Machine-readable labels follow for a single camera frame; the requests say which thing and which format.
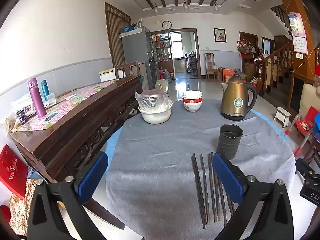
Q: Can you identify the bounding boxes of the light blue table cover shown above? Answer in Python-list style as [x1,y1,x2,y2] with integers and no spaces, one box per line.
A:
[104,109,290,161]

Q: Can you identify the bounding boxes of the wall calendar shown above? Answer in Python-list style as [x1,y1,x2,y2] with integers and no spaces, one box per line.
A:
[288,12,309,54]

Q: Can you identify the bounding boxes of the bunch of dark chopsticks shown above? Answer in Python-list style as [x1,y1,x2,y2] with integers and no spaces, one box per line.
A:
[191,151,235,230]

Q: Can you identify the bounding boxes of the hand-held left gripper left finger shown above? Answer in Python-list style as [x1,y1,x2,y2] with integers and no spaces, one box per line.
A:
[26,151,108,240]

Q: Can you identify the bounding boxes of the teal thermos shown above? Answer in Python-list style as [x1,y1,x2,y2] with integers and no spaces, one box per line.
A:
[40,80,51,101]

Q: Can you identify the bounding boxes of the white ceramic bowl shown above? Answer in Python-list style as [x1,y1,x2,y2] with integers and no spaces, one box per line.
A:
[183,103,202,113]

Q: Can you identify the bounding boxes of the plastic-wrapped metal pot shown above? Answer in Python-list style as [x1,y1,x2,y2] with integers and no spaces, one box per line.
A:
[135,89,169,112]

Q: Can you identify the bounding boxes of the dark carved wooden cabinet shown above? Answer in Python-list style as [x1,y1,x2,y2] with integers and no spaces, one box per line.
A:
[9,74,143,230]

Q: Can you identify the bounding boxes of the beige upholstered chair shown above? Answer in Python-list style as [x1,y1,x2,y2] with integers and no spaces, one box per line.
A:
[298,83,320,121]

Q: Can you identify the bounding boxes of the floral plastic cover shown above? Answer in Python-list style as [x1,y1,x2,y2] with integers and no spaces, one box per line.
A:
[9,79,121,133]

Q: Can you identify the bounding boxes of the tall-backed wooden chair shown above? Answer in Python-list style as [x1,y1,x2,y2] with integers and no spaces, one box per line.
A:
[204,52,219,79]

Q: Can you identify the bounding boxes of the red gift box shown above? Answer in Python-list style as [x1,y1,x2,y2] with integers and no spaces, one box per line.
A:
[0,144,29,200]

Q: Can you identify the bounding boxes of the white bowl with red band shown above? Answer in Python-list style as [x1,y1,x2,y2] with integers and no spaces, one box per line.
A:
[182,97,203,105]

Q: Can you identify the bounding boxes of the white enamel basin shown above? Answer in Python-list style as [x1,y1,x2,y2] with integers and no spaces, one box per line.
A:
[138,99,173,125]

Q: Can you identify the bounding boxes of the red plastic child chair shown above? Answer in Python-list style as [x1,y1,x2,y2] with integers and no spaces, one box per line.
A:
[287,106,320,156]

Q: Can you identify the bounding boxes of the gold electric kettle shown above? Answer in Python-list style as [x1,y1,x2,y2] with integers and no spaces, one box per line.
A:
[220,73,258,121]

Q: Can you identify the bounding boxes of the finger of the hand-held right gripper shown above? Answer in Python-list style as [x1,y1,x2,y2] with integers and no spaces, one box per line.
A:
[296,157,316,181]

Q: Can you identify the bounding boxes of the wooden doorway frame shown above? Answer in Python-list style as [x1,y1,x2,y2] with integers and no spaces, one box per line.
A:
[150,28,200,78]

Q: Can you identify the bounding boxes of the white electric fan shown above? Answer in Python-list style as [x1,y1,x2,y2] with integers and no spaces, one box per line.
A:
[155,79,169,93]

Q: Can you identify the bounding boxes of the white box with blue print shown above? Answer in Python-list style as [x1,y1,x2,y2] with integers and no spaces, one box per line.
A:
[137,63,148,90]

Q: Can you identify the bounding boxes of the clear plastic container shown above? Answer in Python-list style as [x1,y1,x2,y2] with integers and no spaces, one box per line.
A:
[43,92,57,107]

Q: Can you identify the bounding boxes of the wooden stair railing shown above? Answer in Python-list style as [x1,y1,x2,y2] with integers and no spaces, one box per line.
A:
[258,40,296,93]

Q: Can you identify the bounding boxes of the brown wooden door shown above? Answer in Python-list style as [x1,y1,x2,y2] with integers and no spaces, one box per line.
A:
[239,31,259,63]

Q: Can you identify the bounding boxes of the brown striped curtain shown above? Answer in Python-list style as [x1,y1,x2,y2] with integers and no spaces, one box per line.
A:
[105,2,132,68]

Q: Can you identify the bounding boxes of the purple thermos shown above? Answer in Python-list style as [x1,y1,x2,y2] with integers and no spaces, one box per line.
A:
[27,78,47,119]

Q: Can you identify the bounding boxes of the grey table cloth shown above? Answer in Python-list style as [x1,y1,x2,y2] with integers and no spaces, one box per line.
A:
[105,99,297,240]

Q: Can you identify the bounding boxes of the small dark jar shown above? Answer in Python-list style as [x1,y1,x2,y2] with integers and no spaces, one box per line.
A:
[17,109,28,125]

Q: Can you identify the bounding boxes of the dark grey metal chopstick holder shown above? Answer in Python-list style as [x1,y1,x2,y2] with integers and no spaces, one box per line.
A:
[216,124,244,160]

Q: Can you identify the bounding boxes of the orange cardboard box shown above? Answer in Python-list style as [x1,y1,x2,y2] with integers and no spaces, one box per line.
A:
[222,68,236,83]

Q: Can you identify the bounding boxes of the white chest freezer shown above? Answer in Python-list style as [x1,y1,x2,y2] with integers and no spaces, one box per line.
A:
[99,69,117,82]

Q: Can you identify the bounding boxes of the small white stool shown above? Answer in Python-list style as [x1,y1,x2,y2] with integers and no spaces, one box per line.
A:
[274,107,293,128]

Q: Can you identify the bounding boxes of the wooden display shelf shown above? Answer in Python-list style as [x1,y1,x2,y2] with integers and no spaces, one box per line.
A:
[151,31,173,73]

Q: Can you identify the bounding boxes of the blue water jug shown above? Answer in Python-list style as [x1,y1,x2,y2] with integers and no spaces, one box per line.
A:
[163,69,174,83]

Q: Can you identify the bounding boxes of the grey refrigerator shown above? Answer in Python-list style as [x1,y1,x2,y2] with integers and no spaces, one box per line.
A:
[121,27,159,89]

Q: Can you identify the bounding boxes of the dark wooden chair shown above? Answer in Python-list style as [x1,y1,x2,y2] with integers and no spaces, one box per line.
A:
[303,132,320,166]

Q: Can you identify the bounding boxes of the framed picture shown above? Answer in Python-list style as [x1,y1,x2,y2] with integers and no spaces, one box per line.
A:
[213,28,227,43]

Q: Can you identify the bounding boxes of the brown wooden chair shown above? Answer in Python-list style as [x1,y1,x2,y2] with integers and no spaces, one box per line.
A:
[114,61,141,79]

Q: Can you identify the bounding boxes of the stacked red white bowls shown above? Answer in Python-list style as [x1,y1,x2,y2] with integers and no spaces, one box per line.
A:
[182,90,203,100]

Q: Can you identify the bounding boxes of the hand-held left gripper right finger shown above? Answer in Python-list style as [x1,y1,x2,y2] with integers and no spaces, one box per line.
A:
[212,152,294,240]

